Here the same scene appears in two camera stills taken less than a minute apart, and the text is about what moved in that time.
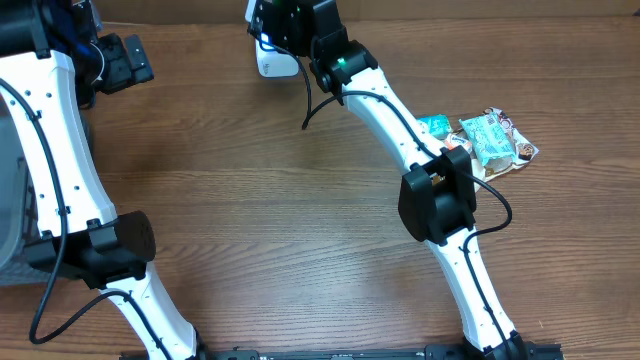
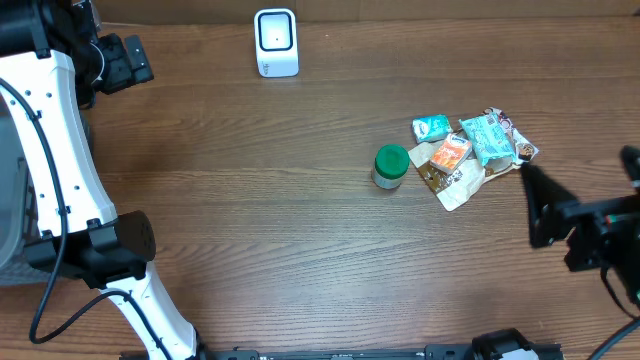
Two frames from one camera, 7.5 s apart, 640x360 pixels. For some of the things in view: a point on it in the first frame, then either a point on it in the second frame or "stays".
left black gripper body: [120, 71] stays
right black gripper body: [301, 42] -> [604, 243]
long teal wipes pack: [489, 138] stays
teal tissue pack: [439, 125] stays
